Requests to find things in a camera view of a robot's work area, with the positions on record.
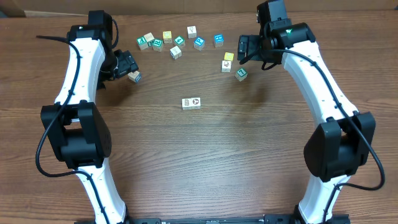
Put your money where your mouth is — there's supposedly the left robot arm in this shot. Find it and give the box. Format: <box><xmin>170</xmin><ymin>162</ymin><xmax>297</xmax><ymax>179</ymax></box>
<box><xmin>38</xmin><ymin>10</ymin><xmax>141</xmax><ymax>223</ymax></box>

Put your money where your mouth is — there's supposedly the white block red picture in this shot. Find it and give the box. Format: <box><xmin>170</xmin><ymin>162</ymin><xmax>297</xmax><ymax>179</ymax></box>
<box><xmin>221</xmin><ymin>60</ymin><xmax>231</xmax><ymax>73</ymax></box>

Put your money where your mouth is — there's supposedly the green number four block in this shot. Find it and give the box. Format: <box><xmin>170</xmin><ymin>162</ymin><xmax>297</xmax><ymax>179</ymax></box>
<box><xmin>174</xmin><ymin>35</ymin><xmax>185</xmax><ymax>48</ymax></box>

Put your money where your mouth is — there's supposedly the yellow block right side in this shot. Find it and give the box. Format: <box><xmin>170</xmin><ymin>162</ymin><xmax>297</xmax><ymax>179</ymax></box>
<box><xmin>224</xmin><ymin>52</ymin><xmax>234</xmax><ymax>62</ymax></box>

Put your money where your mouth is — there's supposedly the yellow block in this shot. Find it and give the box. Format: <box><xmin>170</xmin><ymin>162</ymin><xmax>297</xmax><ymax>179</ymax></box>
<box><xmin>162</xmin><ymin>30</ymin><xmax>173</xmax><ymax>44</ymax></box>
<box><xmin>224</xmin><ymin>52</ymin><xmax>234</xmax><ymax>62</ymax></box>

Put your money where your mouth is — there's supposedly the green number seven block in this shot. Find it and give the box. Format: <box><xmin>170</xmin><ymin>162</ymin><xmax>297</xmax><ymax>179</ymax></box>
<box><xmin>235</xmin><ymin>68</ymin><xmax>248</xmax><ymax>82</ymax></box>

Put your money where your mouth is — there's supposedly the white block owl picture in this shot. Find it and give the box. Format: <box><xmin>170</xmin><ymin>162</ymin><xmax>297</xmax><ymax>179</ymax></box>
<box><xmin>182</xmin><ymin>98</ymin><xmax>192</xmax><ymax>110</ymax></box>

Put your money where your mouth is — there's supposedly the white block top row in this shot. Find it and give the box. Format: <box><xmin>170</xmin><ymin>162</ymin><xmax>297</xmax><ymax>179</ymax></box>
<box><xmin>187</xmin><ymin>26</ymin><xmax>197</xmax><ymax>39</ymax></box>

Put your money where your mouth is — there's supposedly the white block dark round picture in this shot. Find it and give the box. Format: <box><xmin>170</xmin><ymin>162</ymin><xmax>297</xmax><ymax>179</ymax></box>
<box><xmin>190</xmin><ymin>98</ymin><xmax>201</xmax><ymax>110</ymax></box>

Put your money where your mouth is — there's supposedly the yellow top block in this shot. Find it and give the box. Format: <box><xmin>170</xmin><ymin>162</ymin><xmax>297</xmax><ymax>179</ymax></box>
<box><xmin>162</xmin><ymin>30</ymin><xmax>173</xmax><ymax>44</ymax></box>

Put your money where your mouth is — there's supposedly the blue picture block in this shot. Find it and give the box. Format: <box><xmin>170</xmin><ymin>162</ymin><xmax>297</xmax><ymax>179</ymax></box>
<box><xmin>213</xmin><ymin>34</ymin><xmax>224</xmax><ymax>47</ymax></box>

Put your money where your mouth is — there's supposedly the green letter block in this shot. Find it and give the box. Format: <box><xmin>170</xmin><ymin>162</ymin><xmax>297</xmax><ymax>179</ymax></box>
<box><xmin>152</xmin><ymin>39</ymin><xmax>164</xmax><ymax>52</ymax></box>

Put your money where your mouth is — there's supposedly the green wheelchair symbol block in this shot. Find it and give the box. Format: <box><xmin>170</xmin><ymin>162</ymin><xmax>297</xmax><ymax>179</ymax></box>
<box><xmin>136</xmin><ymin>36</ymin><xmax>149</xmax><ymax>50</ymax></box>

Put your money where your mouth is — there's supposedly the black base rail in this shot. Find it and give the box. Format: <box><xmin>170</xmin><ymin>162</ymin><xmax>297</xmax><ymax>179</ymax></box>
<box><xmin>74</xmin><ymin>212</ymin><xmax>351</xmax><ymax>224</ymax></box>

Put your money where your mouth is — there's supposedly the cardboard backboard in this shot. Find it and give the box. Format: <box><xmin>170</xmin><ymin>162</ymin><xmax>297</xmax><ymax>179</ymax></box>
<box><xmin>1</xmin><ymin>0</ymin><xmax>397</xmax><ymax>17</ymax></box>

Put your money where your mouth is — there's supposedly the blue letter P block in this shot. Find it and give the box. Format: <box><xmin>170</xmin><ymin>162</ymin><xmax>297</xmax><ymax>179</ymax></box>
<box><xmin>194</xmin><ymin>37</ymin><xmax>205</xmax><ymax>50</ymax></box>

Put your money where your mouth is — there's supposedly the white block blue side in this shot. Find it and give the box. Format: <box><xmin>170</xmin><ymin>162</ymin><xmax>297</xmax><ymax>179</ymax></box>
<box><xmin>170</xmin><ymin>46</ymin><xmax>182</xmax><ymax>60</ymax></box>

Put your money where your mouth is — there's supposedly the plain white lettered block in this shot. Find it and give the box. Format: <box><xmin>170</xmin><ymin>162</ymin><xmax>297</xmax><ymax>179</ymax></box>
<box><xmin>144</xmin><ymin>32</ymin><xmax>155</xmax><ymax>45</ymax></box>

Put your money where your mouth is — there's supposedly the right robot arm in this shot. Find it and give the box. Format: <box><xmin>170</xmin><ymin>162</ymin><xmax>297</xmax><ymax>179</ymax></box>
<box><xmin>238</xmin><ymin>0</ymin><xmax>376</xmax><ymax>223</ymax></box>

